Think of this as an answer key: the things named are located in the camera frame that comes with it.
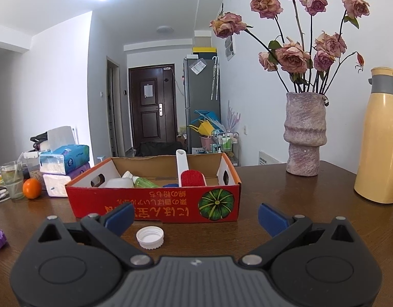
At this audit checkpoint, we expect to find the bunch of dried pink roses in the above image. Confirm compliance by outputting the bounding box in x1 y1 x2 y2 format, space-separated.
209 0 371 95

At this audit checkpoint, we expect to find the yellow black box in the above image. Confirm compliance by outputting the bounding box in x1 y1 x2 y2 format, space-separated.
192 47 218 59

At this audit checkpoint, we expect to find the white plastic bottle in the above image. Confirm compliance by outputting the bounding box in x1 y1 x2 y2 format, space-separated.
98 178 135 189

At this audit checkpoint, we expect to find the white bottle cap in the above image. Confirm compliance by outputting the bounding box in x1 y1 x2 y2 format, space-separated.
136 226 165 250

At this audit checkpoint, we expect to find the green spray bottle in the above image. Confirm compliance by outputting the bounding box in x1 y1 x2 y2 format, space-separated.
121 170 160 189

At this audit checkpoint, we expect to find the wall poster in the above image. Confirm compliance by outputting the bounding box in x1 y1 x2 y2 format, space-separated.
224 35 236 61

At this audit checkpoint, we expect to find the blue tissue pack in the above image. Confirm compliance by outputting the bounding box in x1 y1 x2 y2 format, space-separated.
39 126 90 176

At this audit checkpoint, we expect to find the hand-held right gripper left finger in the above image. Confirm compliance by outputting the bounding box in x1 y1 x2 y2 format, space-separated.
32 202 153 270

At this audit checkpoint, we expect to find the grey refrigerator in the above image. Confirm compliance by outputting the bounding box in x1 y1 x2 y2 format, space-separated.
183 56 221 154

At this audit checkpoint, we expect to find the clear drinking glass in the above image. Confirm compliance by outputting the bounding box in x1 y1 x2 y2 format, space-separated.
0 161 27 202

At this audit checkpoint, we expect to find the yellow watering can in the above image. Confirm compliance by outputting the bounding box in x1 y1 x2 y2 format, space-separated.
188 120 215 137

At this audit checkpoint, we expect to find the yellow thermos jug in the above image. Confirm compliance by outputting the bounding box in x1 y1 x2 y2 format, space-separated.
354 67 393 204

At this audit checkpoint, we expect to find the red white lint brush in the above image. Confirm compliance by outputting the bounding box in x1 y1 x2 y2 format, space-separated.
176 149 206 188

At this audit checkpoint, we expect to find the side doorway frame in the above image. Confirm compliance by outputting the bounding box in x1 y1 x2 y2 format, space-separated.
106 56 126 157

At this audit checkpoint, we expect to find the white purple tissue pack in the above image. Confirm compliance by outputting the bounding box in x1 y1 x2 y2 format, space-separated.
43 163 91 198

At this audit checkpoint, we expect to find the metal rolling cart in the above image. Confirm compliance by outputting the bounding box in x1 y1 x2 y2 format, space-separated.
215 131 240 167

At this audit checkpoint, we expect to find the pink ceramic vase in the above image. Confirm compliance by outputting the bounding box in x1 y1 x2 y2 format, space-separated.
283 92 328 177

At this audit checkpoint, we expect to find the dark brown entrance door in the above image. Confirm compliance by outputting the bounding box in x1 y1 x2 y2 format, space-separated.
128 64 178 152

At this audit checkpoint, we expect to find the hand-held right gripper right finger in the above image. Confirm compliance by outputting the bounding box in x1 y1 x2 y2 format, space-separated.
242 203 362 270

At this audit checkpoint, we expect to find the blue plastic rack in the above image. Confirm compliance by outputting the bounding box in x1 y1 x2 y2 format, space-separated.
189 109 221 128

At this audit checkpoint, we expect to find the clear food container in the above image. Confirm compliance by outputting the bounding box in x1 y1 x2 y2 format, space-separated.
19 151 43 183

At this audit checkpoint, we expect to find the black floor bag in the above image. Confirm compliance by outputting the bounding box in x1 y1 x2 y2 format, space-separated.
135 141 184 157

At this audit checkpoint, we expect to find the orange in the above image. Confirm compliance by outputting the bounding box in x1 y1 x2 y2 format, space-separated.
23 178 42 200

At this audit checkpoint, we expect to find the red cardboard box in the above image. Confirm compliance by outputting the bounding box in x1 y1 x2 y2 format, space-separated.
65 152 242 224

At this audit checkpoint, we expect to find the purple dried grass bunch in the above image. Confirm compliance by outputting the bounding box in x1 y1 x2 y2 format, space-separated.
226 100 242 132

